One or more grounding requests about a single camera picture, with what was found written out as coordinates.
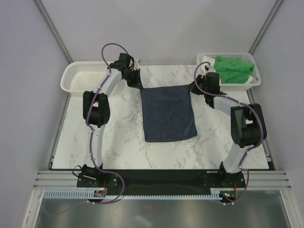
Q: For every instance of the green towel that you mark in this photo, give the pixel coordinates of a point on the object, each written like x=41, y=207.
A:
x=232, y=70

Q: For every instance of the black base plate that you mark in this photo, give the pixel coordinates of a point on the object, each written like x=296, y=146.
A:
x=160, y=181

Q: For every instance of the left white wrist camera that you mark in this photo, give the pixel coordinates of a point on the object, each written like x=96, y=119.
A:
x=137, y=62

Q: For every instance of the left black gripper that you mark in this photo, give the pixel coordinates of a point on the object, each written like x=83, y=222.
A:
x=137, y=83

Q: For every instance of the white plastic basket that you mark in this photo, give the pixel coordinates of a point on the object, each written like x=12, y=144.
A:
x=254, y=79
x=82, y=76

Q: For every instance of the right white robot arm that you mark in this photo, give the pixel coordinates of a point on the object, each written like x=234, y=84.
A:
x=247, y=125

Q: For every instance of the white slotted cable duct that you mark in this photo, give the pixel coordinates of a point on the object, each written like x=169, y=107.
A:
x=95, y=195

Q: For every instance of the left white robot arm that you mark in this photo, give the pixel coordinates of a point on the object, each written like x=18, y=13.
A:
x=96, y=108

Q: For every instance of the right white plastic basket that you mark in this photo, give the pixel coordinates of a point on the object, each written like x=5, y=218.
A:
x=254, y=79

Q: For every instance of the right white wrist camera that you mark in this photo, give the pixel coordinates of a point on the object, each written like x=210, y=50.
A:
x=205, y=67

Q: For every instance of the dark blue towel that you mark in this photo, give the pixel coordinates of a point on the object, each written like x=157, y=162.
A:
x=167, y=114

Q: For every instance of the left white plastic basket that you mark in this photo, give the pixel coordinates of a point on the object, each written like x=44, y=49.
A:
x=82, y=76

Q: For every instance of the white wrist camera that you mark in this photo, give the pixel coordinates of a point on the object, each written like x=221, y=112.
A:
x=137, y=62
x=205, y=67

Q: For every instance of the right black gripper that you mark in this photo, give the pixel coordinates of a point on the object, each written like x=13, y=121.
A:
x=193, y=89

